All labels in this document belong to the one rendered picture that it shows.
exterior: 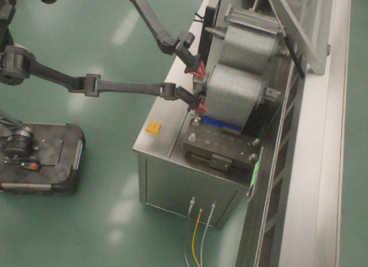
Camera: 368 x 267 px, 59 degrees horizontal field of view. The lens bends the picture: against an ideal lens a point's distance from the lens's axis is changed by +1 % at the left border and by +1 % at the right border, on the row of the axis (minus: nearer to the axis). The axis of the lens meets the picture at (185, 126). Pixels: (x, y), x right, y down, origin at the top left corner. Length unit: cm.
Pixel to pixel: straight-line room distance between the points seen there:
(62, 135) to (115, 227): 80
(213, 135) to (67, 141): 130
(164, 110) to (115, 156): 98
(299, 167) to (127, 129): 211
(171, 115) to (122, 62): 161
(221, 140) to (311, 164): 77
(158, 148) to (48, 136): 114
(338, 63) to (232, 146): 62
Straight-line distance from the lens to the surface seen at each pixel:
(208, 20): 175
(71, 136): 264
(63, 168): 247
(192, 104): 167
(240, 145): 170
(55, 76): 155
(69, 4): 414
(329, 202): 123
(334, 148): 135
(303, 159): 100
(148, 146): 178
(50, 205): 269
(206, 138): 168
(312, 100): 114
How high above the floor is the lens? 244
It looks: 56 degrees down
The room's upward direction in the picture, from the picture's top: 11 degrees clockwise
